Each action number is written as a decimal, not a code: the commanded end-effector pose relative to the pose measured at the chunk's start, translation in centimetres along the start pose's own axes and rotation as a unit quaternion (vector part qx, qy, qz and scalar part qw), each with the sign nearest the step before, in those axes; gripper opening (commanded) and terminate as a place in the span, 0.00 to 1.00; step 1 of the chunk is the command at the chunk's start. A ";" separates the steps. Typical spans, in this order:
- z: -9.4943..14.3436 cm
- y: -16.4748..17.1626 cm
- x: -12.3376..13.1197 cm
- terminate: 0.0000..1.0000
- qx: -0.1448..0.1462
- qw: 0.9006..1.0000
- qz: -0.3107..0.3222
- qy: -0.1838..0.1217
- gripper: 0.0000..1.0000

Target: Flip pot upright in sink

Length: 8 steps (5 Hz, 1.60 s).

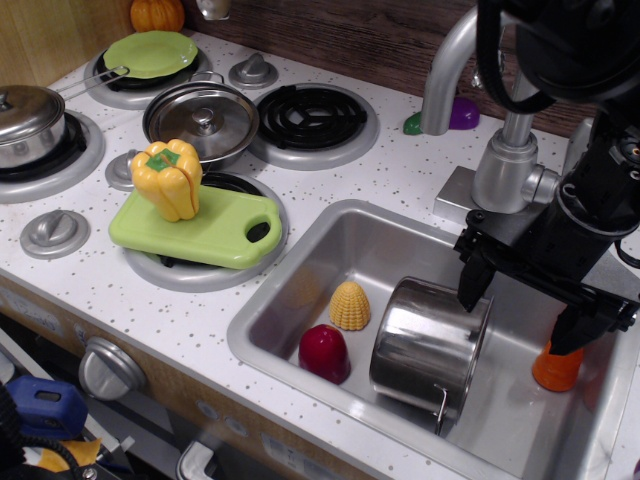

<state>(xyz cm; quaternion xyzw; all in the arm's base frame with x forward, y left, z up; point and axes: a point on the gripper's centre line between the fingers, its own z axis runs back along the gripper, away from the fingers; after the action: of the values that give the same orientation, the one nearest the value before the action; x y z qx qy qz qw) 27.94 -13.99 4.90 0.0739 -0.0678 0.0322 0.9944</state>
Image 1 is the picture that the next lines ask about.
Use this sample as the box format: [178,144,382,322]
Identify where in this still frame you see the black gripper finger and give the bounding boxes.
[457,253,496,312]
[550,305,606,355]

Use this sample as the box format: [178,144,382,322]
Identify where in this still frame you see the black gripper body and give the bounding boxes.
[454,196,639,332]

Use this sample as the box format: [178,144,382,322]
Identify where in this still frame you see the stainless steel pot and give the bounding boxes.
[369,277,493,435]

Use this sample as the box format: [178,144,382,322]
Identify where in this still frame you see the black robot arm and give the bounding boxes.
[455,1,639,355]

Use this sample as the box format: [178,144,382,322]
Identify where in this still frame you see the steel pot with lid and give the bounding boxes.
[142,75,260,170]

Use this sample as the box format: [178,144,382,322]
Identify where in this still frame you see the orange toy carrot piece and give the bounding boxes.
[531,341,584,392]

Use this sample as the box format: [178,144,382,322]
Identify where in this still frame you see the silver toy faucet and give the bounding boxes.
[420,8,560,225]

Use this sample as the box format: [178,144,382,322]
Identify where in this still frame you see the yellow toy corn piece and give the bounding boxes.
[329,281,371,331]

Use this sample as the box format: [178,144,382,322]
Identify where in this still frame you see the purple toy eggplant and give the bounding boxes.
[403,96,482,136]

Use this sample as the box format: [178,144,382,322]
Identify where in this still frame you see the red toy fruit half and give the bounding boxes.
[298,324,351,385]

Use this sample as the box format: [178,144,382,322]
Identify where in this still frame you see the black back right burner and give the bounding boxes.
[249,83,380,171]

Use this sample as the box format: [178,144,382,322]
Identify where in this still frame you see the light green cutting board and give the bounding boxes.
[109,186,282,270]

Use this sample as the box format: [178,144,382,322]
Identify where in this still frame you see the silver back stove knob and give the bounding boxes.
[228,53,279,90]

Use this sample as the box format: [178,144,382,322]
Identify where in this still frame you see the silver stove knob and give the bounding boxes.
[20,209,91,260]
[105,149,138,192]
[228,53,279,90]

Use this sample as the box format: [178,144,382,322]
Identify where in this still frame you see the front right stove burner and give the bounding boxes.
[124,172,289,293]

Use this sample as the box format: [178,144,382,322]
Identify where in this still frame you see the stove burner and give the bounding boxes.
[1,111,106,204]
[83,49,212,110]
[124,172,289,293]

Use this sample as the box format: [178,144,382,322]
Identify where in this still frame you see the yellow toy bell pepper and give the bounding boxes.
[130,139,203,222]

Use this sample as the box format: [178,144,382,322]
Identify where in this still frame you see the silver middle stove knob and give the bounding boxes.
[105,149,138,192]

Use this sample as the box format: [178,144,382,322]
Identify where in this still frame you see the silver shaker at back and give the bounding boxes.
[196,0,232,21]

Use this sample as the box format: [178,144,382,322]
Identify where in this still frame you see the silver oven front knob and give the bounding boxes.
[78,336,146,401]

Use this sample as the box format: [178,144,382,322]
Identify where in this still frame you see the back left stove burner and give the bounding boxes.
[83,49,212,110]

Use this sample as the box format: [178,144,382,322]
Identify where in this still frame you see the green toy plate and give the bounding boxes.
[102,30,198,80]

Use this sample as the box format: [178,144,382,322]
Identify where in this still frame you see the front left stove burner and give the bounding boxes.
[1,111,106,204]

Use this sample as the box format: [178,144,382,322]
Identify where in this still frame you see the silver front stove knob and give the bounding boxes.
[20,209,91,260]

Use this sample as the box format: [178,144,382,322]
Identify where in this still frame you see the orange toy pumpkin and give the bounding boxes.
[130,0,185,32]

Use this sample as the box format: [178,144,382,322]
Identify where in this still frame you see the blue clamp tool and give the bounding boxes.
[6,375,88,440]

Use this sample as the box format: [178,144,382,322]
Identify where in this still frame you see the steel saucepan with lid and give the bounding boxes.
[0,85,66,169]

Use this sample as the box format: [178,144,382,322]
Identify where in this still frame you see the black cable loop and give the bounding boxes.
[475,0,559,114]

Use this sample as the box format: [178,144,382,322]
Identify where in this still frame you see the silver oven door handle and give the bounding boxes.
[176,441,223,480]

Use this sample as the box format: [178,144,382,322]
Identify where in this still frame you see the metal skillet wire handle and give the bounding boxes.
[55,65,130,101]

